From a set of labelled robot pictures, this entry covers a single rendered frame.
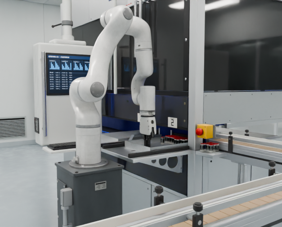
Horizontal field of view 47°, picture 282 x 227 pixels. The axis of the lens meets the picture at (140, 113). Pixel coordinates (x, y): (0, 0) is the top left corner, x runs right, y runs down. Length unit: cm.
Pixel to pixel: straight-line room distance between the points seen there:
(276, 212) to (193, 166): 97
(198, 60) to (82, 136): 76
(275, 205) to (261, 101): 138
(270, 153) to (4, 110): 597
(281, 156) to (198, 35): 76
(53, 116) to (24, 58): 471
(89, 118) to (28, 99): 562
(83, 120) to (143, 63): 44
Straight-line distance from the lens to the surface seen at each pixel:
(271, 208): 92
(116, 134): 228
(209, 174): 195
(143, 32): 170
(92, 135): 153
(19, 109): 706
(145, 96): 170
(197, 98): 181
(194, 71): 180
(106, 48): 156
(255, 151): 170
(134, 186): 240
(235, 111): 205
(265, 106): 229
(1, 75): 698
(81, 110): 156
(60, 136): 249
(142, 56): 169
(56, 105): 246
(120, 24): 157
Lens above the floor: 124
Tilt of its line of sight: 5 degrees down
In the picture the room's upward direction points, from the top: straight up
